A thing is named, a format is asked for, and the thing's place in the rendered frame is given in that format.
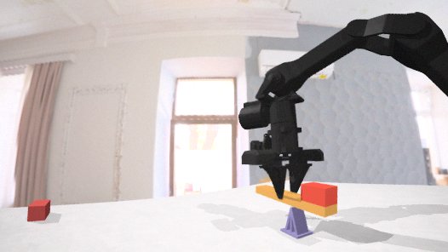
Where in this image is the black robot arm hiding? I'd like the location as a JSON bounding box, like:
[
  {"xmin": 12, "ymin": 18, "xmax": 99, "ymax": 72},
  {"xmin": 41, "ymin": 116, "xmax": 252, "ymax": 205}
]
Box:
[{"xmin": 238, "ymin": 12, "xmax": 448, "ymax": 129}]

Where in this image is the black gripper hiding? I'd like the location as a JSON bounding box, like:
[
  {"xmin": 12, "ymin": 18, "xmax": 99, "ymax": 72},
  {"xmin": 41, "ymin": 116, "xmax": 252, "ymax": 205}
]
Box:
[{"xmin": 242, "ymin": 122, "xmax": 325, "ymax": 199}]

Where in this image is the red block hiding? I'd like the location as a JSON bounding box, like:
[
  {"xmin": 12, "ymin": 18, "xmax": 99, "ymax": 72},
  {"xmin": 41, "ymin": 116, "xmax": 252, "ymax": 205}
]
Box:
[{"xmin": 27, "ymin": 199, "xmax": 51, "ymax": 222}]

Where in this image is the purple wedge stand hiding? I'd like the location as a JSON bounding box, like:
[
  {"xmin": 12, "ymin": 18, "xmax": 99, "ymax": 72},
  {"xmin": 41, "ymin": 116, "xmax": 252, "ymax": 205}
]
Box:
[{"xmin": 280, "ymin": 207, "xmax": 313, "ymax": 239}]

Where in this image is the orange bar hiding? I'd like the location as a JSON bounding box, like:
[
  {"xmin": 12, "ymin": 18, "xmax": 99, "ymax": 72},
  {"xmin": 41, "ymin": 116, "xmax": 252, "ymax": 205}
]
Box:
[{"xmin": 256, "ymin": 182, "xmax": 338, "ymax": 218}]

